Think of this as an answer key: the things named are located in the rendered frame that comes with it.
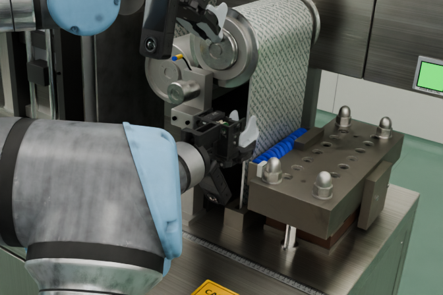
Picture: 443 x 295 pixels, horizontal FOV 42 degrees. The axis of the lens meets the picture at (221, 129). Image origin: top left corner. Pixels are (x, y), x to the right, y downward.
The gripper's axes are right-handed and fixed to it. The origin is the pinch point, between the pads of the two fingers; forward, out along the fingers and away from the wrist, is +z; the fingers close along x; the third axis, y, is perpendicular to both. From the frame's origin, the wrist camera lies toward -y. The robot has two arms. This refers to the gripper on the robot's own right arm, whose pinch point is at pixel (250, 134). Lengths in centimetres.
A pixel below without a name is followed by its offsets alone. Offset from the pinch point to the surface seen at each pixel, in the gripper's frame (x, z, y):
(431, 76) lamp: -23.7, 29.7, 9.6
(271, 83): -0.3, 5.8, 8.5
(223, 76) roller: 4.9, -3.1, 11.2
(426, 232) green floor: -8, 167, -109
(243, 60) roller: 1.0, -3.1, 15.0
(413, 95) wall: 34, 263, -77
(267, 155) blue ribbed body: -2.4, 2.8, -4.8
